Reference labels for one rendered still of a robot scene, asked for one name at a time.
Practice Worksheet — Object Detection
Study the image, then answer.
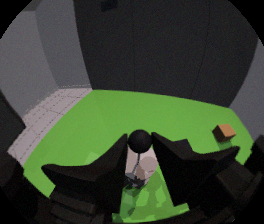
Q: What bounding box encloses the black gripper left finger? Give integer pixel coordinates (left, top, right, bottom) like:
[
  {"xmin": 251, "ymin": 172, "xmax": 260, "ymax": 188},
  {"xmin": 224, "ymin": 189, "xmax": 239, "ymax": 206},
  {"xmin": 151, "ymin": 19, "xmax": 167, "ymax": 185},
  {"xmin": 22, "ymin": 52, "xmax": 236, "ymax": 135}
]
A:
[{"xmin": 40, "ymin": 133, "xmax": 128, "ymax": 213}]

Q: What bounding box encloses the french press coffee maker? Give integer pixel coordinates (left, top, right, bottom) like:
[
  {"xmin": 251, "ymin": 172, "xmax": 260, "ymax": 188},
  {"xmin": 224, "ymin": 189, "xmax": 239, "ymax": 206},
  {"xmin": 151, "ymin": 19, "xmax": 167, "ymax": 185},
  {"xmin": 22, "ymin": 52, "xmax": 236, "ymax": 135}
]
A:
[{"xmin": 123, "ymin": 129, "xmax": 157, "ymax": 189}]

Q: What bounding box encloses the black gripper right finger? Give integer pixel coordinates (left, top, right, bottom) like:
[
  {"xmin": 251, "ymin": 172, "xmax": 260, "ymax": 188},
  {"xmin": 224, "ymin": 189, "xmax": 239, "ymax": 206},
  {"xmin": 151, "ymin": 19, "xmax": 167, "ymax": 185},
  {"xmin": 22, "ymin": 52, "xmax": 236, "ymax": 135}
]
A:
[{"xmin": 151, "ymin": 132, "xmax": 240, "ymax": 206}]

